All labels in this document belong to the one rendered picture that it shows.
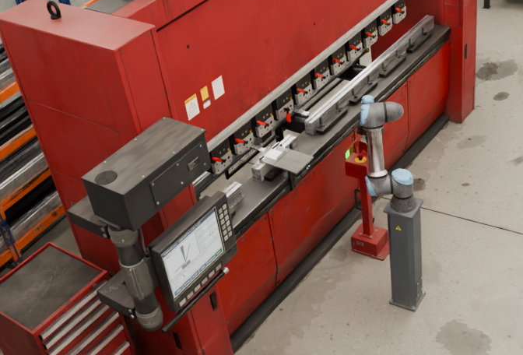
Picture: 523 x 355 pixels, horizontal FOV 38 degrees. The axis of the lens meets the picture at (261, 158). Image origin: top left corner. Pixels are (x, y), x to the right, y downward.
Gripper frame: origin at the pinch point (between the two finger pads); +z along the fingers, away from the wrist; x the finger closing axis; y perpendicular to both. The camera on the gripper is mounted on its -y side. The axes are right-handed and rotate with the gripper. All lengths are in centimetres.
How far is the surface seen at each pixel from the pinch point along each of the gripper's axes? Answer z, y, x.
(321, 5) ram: -84, 41, -12
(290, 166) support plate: -14, 23, 58
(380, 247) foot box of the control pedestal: 79, -14, 7
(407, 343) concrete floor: 79, -64, 73
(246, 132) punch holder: -41, 44, 71
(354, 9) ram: -65, 36, -48
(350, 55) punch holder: -36, 34, -39
